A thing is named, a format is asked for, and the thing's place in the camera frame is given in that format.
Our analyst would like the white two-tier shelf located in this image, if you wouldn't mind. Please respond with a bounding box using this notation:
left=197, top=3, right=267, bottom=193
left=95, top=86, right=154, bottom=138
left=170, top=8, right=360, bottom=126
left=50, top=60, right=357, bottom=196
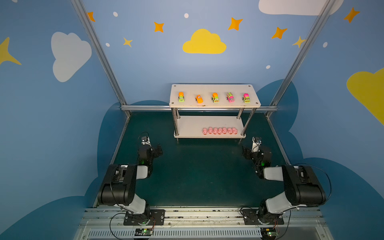
left=169, top=84, right=261, bottom=139

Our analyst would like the pink drum green toy truck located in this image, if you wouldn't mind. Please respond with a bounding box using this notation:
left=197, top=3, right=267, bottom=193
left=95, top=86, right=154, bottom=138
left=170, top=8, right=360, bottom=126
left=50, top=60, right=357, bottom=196
left=243, top=93, right=251, bottom=103

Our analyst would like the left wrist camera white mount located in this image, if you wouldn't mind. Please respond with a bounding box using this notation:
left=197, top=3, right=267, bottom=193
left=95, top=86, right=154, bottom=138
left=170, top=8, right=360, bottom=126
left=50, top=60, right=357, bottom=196
left=141, top=136, right=152, bottom=147

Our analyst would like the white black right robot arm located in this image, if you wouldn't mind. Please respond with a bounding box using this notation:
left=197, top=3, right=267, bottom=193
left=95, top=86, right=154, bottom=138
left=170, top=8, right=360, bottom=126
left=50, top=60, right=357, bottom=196
left=242, top=146, right=332, bottom=225

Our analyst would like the orange yellow toy car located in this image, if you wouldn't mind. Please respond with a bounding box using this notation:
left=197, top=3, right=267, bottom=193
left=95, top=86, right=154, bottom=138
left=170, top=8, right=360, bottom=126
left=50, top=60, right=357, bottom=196
left=196, top=95, right=204, bottom=104

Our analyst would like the aluminium cage frame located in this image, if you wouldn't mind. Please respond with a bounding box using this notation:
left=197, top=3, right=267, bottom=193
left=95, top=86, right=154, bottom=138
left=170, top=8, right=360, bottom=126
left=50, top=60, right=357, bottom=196
left=81, top=1, right=325, bottom=207

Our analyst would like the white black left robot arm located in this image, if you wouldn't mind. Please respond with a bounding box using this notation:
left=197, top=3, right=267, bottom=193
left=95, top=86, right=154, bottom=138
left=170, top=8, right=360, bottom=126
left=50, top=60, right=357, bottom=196
left=98, top=145, right=163, bottom=226

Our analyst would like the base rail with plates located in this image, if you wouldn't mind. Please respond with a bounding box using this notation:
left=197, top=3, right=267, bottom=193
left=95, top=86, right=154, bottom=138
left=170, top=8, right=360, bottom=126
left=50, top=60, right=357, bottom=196
left=74, top=206, right=333, bottom=240

